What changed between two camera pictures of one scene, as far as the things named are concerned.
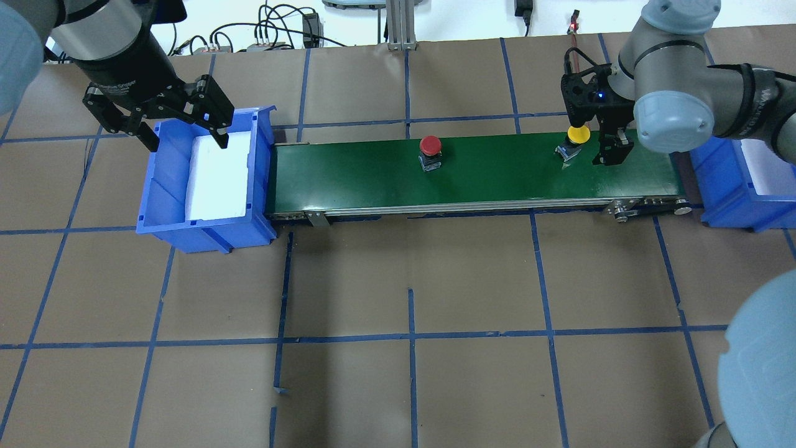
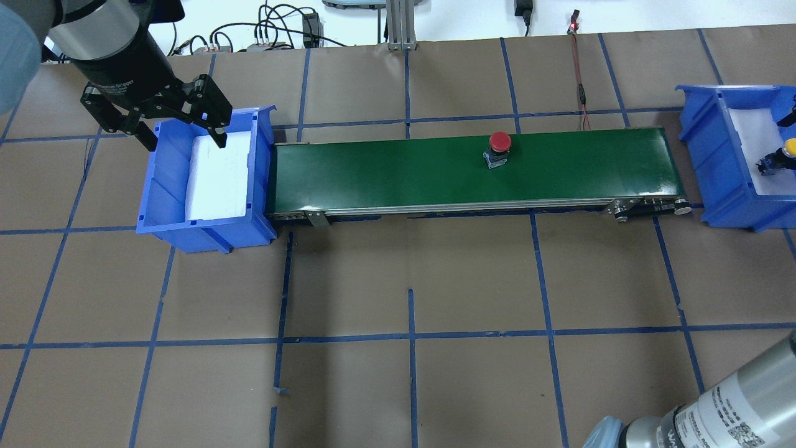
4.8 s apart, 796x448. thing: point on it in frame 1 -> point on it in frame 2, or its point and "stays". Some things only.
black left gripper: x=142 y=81 stays
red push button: x=430 y=157 -> x=497 y=154
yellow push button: x=577 y=136 -> x=782 y=158
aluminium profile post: x=401 y=25 stays
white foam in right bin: x=770 y=175 stays
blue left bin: x=162 y=208 stays
